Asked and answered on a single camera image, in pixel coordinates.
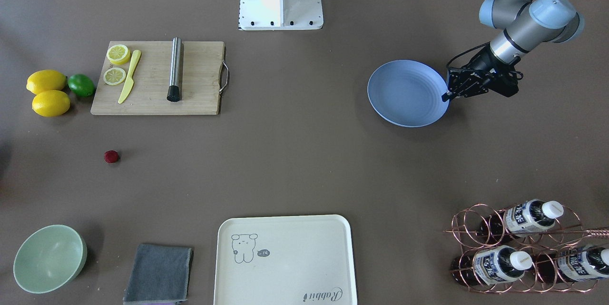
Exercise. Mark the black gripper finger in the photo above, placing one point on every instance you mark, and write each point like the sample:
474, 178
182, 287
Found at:
470, 85
457, 83

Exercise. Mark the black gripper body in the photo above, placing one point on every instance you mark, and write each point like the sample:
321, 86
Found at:
481, 61

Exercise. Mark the red strawberry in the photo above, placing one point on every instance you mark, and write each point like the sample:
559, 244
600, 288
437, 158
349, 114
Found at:
111, 156

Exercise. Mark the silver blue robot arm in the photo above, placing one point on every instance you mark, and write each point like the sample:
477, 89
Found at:
524, 24

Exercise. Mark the blue plate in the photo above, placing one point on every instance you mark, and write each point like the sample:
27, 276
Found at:
407, 93

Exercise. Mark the dark drink bottle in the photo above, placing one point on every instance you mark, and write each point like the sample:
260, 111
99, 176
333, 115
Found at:
491, 266
532, 216
585, 263

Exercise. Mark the cream rabbit tray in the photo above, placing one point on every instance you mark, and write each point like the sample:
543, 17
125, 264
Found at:
285, 260

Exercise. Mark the wooden cutting board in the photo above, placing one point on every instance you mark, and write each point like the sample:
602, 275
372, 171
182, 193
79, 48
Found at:
200, 82

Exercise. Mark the steel muddler black tip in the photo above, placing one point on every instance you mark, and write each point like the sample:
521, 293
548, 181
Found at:
174, 90

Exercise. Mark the yellow plastic knife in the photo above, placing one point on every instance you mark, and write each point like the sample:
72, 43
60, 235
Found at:
129, 82

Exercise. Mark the lemon half thick slice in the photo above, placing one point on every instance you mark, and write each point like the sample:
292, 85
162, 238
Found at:
118, 54

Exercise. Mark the grey folded cloth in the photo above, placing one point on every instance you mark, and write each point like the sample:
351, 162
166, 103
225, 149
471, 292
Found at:
160, 275

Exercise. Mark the green lime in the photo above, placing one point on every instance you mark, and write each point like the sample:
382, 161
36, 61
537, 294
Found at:
81, 85

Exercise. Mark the yellow lemon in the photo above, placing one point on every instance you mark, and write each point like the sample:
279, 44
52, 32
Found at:
44, 80
51, 103

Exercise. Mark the green bowl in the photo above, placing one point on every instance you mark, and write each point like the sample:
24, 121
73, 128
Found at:
49, 258

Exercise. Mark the copper wire bottle rack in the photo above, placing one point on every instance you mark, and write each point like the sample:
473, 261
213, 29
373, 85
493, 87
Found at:
472, 229

